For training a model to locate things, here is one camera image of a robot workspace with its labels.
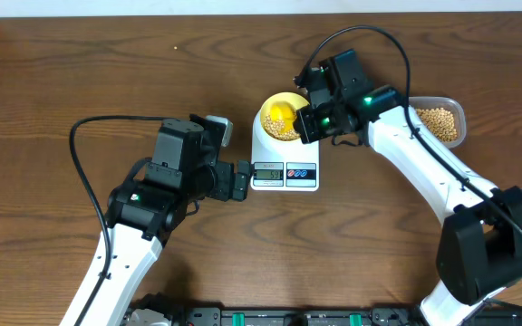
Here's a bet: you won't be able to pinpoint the clear container of soybeans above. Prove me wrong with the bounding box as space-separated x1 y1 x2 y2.
410 96 467 149

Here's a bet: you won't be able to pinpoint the soybeans in yellow bowl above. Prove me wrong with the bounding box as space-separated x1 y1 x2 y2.
262 116 300 141

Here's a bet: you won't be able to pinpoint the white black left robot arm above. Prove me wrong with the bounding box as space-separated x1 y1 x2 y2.
62 114 252 325

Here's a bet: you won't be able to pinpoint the black left camera cable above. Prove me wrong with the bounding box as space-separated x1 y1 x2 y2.
69 115 167 326

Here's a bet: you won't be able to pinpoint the white digital kitchen scale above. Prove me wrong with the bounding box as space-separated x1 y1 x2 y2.
250 111 320 192

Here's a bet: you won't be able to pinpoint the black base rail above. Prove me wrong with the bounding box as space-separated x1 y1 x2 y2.
120 292 522 326

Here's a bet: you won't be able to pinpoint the yellow measuring scoop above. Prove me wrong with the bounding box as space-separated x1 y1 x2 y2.
269 101 295 133

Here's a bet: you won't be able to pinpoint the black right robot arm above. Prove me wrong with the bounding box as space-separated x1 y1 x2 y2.
294 50 522 325

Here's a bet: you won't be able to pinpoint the yellow plastic bowl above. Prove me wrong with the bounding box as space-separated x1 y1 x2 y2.
259 92 309 126

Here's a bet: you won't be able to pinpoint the black camera cable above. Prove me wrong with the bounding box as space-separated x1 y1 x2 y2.
69 115 167 326
293 24 522 313

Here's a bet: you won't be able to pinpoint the black right camera cable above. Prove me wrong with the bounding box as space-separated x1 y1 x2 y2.
293 24 522 313

